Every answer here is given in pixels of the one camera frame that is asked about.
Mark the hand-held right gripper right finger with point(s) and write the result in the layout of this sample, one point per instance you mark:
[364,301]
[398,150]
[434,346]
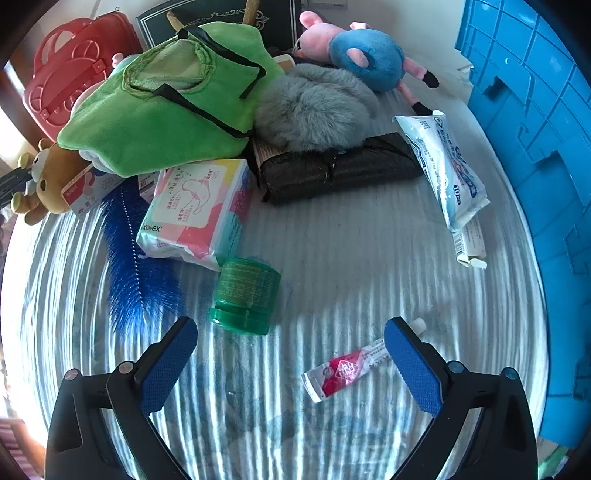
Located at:
[413,364]

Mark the black pouch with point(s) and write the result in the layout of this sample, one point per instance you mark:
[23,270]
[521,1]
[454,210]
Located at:
[346,168]

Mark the blue bristle brush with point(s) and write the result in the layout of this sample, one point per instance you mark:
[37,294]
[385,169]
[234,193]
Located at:
[124,258]

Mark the pink pad pack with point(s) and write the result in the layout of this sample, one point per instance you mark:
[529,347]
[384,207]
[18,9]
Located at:
[194,203]

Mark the pig plush in blue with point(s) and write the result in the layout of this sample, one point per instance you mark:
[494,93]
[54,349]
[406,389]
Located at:
[364,50]

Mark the red and white tube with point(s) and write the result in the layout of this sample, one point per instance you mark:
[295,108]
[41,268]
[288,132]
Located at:
[341,369]

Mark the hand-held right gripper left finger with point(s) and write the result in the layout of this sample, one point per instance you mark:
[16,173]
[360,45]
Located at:
[168,364]

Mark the black gift bag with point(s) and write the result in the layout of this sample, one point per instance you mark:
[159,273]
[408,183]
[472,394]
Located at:
[212,11]

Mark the white and blue wipes packet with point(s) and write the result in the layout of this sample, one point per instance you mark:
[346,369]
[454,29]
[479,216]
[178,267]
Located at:
[448,170]

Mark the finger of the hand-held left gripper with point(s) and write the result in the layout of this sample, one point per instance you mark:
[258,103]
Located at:
[11,183]

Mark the small red and white box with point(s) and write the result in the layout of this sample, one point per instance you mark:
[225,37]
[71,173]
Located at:
[145,189]

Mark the blue plastic crate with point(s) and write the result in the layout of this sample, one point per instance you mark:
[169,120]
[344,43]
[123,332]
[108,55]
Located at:
[531,115]

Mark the brown bear plush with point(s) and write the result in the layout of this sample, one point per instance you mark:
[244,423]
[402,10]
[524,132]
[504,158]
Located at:
[51,184]

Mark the red bear suitcase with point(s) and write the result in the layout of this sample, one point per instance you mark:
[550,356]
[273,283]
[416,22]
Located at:
[60,78]

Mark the grey fur pom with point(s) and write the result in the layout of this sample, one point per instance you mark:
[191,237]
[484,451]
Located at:
[314,106]

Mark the green plastic item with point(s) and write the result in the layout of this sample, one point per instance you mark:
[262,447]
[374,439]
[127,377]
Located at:
[554,466]

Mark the striped bed sheet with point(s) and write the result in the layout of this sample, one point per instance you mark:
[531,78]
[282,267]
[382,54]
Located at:
[300,258]

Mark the green plastic bottle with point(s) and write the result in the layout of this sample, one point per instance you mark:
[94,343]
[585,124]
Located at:
[244,290]

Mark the narrow white carton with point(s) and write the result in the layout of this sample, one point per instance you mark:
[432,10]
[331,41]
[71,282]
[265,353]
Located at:
[471,244]

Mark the pig plush in teal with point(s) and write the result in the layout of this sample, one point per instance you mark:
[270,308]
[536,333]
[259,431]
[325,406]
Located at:
[118,58]

